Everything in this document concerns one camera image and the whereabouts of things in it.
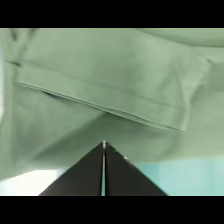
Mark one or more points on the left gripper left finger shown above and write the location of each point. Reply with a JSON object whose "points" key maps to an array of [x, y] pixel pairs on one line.
{"points": [[85, 176]]}

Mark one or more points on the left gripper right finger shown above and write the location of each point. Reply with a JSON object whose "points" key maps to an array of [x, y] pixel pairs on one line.
{"points": [[126, 176]]}

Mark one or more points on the green T-shirt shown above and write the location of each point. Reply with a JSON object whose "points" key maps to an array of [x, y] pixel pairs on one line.
{"points": [[110, 80]]}

